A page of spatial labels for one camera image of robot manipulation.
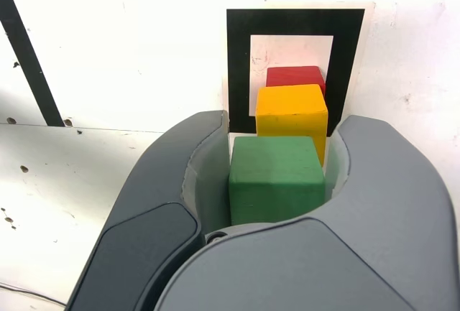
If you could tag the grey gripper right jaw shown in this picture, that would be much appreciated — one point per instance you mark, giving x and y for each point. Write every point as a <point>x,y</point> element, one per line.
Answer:
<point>359,235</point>

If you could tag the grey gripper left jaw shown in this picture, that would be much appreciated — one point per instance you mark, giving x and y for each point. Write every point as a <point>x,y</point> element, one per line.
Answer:
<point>151,199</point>

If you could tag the green cube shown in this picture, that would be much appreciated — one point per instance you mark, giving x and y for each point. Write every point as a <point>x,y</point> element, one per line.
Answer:
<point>276,181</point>

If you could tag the yellow cube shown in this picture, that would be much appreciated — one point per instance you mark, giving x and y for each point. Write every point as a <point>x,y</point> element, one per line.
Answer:
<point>291,113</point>

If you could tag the red cube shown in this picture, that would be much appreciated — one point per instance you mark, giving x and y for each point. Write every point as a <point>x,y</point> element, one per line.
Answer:
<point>293,75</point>

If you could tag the black tape square outline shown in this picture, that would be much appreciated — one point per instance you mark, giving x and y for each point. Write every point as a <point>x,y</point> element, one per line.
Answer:
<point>237,74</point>

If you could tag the black tape strip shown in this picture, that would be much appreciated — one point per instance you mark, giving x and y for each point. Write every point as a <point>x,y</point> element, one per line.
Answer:
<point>30,63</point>

